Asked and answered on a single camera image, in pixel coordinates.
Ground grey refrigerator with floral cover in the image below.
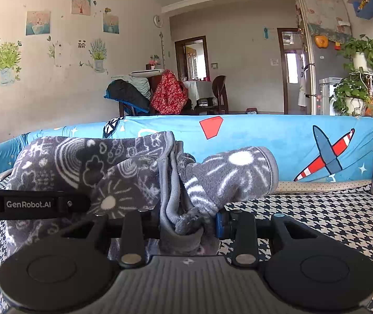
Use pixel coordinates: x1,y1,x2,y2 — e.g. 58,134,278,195
296,0,352,116

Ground pale bedding pile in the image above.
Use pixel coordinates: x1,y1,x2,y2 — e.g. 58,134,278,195
111,75,151,100

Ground white flat board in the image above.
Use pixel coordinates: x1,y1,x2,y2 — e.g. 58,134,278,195
130,68,165,79

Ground small lavender wall sticker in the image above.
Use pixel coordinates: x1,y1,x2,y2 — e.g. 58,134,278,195
47,41,61,68

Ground blue printed sofa cover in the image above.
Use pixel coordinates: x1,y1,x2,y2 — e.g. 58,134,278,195
0,114,373,184

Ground green plant wall sticker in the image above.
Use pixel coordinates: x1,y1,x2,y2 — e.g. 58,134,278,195
0,41,22,87

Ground small white cabinet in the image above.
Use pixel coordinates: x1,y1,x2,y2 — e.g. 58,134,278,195
319,77,344,116

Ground brown door frame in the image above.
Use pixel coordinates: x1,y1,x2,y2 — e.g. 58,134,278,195
277,27,305,115
174,36,210,82

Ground red floral cloth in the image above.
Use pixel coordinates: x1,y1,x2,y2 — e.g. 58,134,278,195
150,69,189,115

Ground table with white cloth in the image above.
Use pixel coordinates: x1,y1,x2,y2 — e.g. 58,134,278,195
181,79,215,100

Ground flower tree wall picture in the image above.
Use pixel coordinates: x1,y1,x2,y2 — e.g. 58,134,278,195
25,10,50,36
103,14,120,35
71,0,92,16

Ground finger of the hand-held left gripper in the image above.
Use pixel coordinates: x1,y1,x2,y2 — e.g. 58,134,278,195
66,190,92,218

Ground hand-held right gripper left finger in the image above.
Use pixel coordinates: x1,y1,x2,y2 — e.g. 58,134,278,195
56,210,160,267

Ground houndstooth sofa seat cushion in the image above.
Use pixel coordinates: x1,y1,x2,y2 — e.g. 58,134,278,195
0,173,373,314

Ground potted green trailing plant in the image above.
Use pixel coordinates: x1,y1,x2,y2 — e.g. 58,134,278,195
338,34,373,82
330,75,373,117

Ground dark wooden dining chair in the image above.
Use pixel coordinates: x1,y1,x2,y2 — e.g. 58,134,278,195
194,75,230,115

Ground large lavender wall sticker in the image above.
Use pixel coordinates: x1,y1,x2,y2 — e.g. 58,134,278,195
88,38,108,73

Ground dark padded jacket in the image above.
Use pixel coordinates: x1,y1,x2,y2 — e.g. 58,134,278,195
104,80,151,116

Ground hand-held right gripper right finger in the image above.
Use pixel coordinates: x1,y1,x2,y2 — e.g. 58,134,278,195
216,211,328,267

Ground grey doodle print fleece jacket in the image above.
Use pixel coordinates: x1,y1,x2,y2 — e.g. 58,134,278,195
5,130,279,260

